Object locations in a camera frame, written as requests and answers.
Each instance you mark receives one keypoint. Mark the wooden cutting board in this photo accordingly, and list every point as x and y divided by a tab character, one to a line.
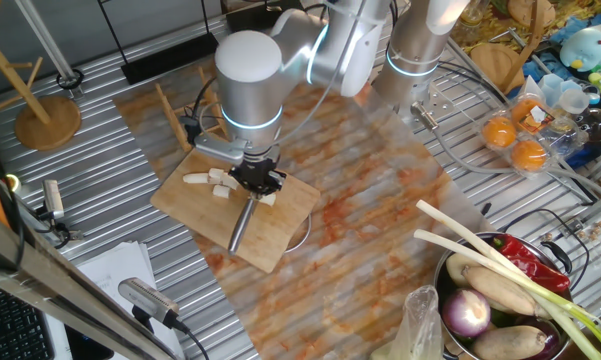
275	240

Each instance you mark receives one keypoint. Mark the clear plastic bag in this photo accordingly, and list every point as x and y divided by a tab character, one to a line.
420	325

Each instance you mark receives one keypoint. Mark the aluminium frame beam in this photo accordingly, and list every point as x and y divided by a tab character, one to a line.
55	295

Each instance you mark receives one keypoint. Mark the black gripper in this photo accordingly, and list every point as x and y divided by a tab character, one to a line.
257	172

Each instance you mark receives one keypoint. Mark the glass jar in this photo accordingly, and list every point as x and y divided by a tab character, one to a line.
470	15

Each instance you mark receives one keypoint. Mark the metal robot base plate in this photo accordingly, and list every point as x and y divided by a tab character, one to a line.
437	100

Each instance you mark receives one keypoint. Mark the clear plastic fruit carton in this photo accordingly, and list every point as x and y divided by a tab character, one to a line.
555	137

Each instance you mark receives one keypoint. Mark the orange fruit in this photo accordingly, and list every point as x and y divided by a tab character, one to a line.
528	156
522	111
499	132

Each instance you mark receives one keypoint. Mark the pale potato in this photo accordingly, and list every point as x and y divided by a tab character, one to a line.
457	267

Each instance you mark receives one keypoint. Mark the purple eggplant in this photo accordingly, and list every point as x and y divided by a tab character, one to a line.
550	345

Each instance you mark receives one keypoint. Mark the black stand with rod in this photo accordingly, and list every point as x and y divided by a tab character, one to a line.
165	60

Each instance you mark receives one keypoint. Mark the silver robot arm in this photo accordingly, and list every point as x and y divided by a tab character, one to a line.
250	100

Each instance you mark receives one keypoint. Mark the long green scallion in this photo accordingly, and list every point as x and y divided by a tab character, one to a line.
455	246
455	227

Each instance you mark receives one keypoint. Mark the steel kitchen knife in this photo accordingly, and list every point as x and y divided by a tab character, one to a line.
241	227

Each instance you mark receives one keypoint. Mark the orange marble pattern mat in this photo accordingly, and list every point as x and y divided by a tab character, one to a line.
360	260

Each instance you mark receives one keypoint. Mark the wooden peg rack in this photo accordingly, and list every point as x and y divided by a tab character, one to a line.
172	117

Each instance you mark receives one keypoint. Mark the black keyboard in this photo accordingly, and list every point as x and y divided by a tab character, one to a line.
10	330

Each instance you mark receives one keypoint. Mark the tan yam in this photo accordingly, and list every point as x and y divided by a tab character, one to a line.
510	342
500	290

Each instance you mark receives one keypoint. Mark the blue cloth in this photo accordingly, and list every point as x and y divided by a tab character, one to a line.
536	70

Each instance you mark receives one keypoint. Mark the silver depth camera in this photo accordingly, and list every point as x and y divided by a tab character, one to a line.
53	197
147	299

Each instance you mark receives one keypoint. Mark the green plastic toy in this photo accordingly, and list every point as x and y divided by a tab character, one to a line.
600	82

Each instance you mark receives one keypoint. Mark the clear plastic cup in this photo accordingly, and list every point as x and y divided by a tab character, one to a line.
574	101

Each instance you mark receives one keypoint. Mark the round glass bowl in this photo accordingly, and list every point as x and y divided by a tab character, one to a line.
597	125

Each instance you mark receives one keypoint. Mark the blue plush toy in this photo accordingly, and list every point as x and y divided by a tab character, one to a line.
582	50

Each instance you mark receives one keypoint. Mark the purple onion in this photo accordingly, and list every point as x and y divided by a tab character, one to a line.
465	312

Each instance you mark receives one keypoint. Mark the wooden mug tree stand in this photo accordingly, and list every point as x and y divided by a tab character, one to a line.
495	62

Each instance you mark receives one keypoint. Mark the clear plastic container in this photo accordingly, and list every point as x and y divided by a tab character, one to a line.
555	87

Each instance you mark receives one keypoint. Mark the white paper stack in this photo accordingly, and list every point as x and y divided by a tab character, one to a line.
115	265

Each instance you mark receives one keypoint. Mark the silver stand pole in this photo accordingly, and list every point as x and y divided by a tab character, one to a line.
45	45

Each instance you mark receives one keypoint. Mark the red pepper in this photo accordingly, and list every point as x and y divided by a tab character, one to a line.
535	267

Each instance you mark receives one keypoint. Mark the round wooden disc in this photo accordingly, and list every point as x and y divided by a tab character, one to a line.
47	125

